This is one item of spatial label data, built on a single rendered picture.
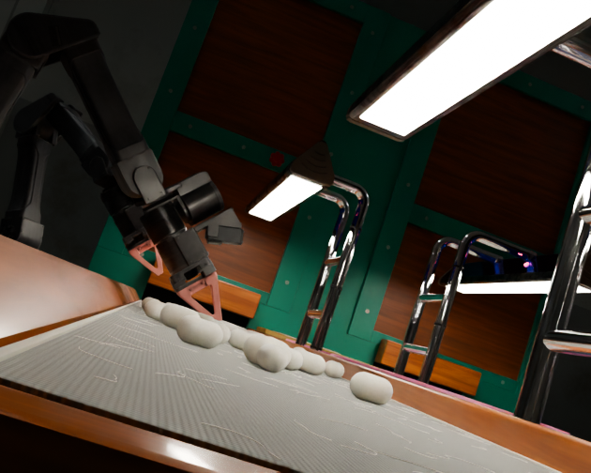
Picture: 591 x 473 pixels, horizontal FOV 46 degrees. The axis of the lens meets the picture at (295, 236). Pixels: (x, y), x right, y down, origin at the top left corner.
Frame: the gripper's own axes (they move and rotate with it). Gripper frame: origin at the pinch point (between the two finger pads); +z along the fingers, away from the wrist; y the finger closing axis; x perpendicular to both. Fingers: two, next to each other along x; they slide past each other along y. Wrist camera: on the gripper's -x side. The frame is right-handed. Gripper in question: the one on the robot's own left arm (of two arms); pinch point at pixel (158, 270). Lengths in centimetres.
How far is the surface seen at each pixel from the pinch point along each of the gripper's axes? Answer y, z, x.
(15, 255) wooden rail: -126, 1, 7
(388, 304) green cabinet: 46, 41, -53
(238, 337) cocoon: -81, 12, -2
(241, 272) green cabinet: 46, 11, -21
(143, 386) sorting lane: -132, 6, 5
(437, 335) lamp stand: -11, 41, -43
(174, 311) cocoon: -85, 6, 2
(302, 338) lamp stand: 3.4, 28.7, -19.9
